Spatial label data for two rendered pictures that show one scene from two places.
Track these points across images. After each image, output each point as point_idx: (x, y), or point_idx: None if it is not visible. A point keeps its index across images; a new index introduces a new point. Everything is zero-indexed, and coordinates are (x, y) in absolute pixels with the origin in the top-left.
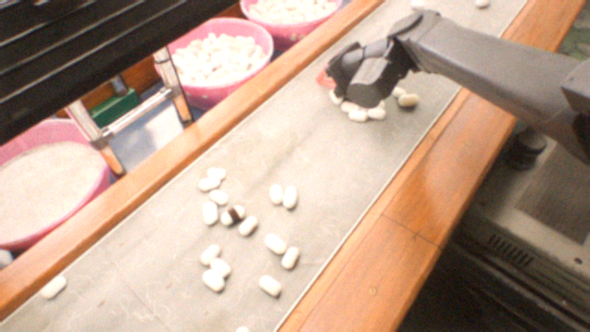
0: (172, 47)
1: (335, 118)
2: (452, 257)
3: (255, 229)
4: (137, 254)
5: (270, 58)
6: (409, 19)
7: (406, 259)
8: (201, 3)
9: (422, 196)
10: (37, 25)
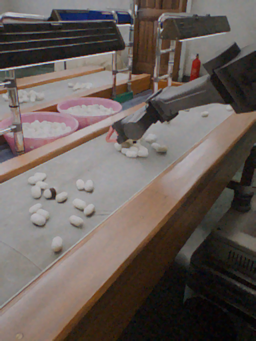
0: (10, 124)
1: (117, 156)
2: (206, 278)
3: (66, 200)
4: None
5: None
6: (156, 92)
7: (160, 205)
8: (53, 51)
9: (170, 182)
10: None
